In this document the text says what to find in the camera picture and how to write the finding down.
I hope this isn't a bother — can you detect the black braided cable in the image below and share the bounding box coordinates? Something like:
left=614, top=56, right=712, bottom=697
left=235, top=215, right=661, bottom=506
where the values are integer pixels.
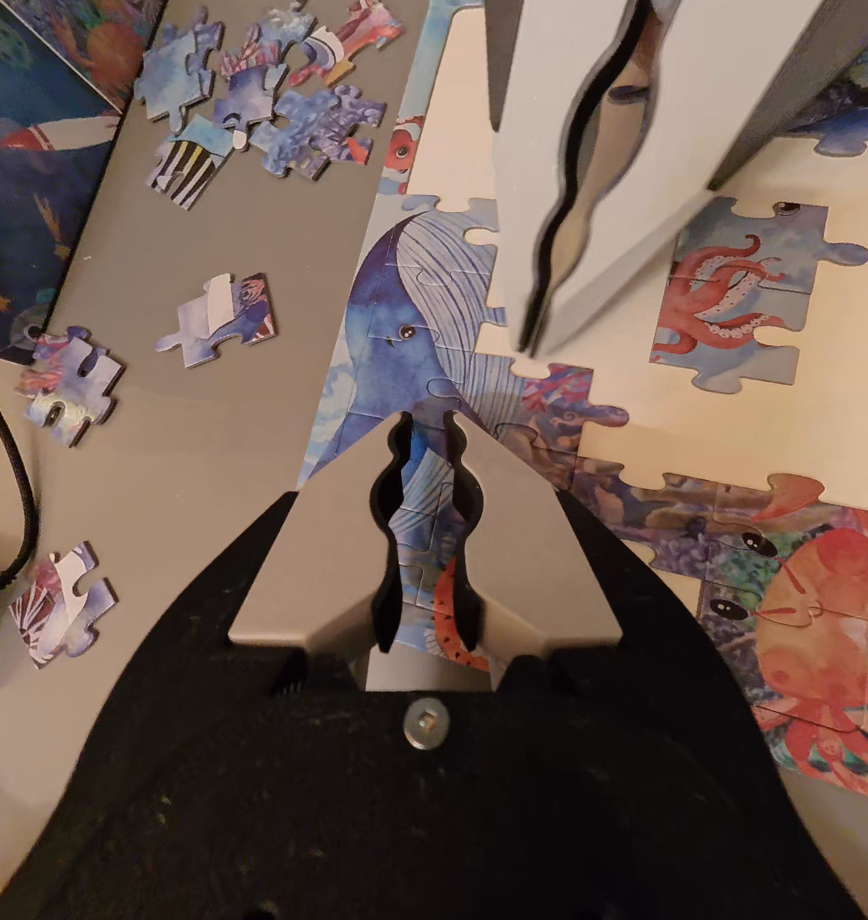
left=0, top=367, right=41, bottom=605

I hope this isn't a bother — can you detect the pile of loose puzzle pieces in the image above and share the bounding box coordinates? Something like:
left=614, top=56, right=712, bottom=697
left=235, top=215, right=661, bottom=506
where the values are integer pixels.
left=133, top=0, right=406, bottom=211

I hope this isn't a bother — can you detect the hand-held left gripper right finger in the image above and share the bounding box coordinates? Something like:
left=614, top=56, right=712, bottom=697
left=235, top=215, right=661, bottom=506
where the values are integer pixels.
left=443, top=410, right=624, bottom=655

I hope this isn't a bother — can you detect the purple fan coral puzzle piece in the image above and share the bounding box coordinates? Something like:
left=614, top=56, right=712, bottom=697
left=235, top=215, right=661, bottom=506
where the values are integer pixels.
left=10, top=540, right=118, bottom=669

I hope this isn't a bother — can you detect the illustrated puzzle box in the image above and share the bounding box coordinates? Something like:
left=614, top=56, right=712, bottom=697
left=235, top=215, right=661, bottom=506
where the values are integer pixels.
left=0, top=0, right=165, bottom=360

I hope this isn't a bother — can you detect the pink coral puzzle piece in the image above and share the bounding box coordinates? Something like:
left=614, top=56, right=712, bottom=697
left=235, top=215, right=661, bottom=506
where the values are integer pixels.
left=15, top=327, right=90, bottom=414

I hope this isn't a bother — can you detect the ocean jigsaw puzzle board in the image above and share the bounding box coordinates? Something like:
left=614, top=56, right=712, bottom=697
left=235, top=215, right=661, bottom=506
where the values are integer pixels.
left=297, top=0, right=868, bottom=802

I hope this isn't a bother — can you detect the white patch blue puzzle piece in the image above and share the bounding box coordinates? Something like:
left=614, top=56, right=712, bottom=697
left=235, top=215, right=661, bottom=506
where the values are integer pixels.
left=155, top=273, right=275, bottom=369

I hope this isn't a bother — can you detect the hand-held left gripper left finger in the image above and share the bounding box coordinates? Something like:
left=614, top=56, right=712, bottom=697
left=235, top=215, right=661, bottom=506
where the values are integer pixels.
left=227, top=411, right=415, bottom=655

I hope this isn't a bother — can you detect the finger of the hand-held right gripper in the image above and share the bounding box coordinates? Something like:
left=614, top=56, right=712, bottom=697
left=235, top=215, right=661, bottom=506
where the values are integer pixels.
left=493, top=0, right=639, bottom=353
left=531, top=0, right=826, bottom=357

